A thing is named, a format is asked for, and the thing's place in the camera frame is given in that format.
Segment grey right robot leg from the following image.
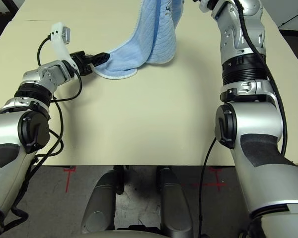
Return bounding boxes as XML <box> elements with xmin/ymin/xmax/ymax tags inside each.
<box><xmin>155</xmin><ymin>166</ymin><xmax>194</xmax><ymax>238</ymax></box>

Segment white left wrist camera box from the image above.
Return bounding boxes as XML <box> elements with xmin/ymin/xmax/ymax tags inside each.
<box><xmin>48</xmin><ymin>22</ymin><xmax>78</xmax><ymax>69</ymax></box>

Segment black metal frame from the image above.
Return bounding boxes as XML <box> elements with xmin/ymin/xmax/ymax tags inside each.
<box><xmin>0</xmin><ymin>0</ymin><xmax>25</xmax><ymax>13</ymax></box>

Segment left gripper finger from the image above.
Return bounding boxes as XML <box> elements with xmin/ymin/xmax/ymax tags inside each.
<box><xmin>90</xmin><ymin>51</ymin><xmax>110</xmax><ymax>61</ymax></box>
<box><xmin>88</xmin><ymin>59</ymin><xmax>108</xmax><ymax>68</ymax></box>

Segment grey robot waist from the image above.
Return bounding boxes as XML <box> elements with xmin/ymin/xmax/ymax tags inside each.
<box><xmin>88</xmin><ymin>227</ymin><xmax>171</xmax><ymax>238</ymax></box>

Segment thin black floor cable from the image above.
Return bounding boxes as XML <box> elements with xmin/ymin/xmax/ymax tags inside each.
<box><xmin>277</xmin><ymin>9</ymin><xmax>298</xmax><ymax>28</ymax></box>

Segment grey left robot leg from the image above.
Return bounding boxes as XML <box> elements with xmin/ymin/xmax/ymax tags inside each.
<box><xmin>80</xmin><ymin>170</ymin><xmax>125</xmax><ymax>236</ymax></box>

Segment grey robot leg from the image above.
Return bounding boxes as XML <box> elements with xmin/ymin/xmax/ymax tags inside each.
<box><xmin>155</xmin><ymin>166</ymin><xmax>194</xmax><ymax>238</ymax></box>
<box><xmin>80</xmin><ymin>170</ymin><xmax>125</xmax><ymax>236</ymax></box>

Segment light blue towel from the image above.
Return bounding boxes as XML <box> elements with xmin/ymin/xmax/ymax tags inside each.
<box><xmin>93</xmin><ymin>0</ymin><xmax>186</xmax><ymax>80</ymax></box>

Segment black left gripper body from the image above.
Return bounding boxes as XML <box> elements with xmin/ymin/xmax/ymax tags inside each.
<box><xmin>69</xmin><ymin>50</ymin><xmax>94</xmax><ymax>76</ymax></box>

